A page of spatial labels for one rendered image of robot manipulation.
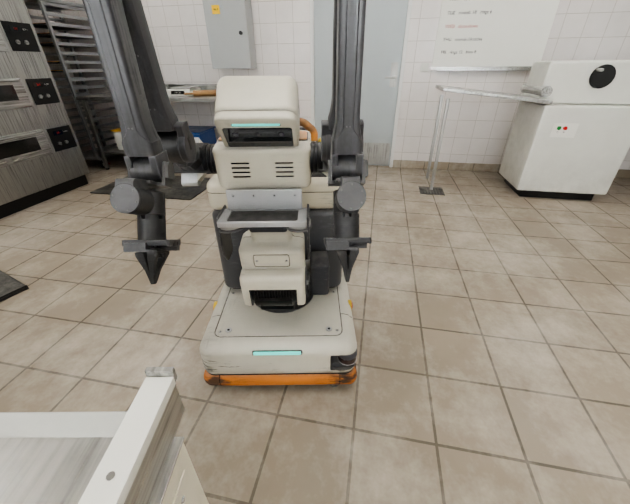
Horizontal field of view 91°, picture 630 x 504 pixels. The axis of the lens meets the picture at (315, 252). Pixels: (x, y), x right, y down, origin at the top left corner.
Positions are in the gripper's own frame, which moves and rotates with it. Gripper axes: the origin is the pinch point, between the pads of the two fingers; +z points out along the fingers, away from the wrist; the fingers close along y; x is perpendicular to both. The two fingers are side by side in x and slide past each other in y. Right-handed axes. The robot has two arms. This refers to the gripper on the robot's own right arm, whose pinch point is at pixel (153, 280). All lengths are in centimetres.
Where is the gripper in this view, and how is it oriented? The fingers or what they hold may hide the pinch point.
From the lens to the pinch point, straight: 79.4
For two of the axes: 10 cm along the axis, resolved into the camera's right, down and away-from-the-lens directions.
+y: 10.0, 0.0, 0.1
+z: 0.0, 10.0, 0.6
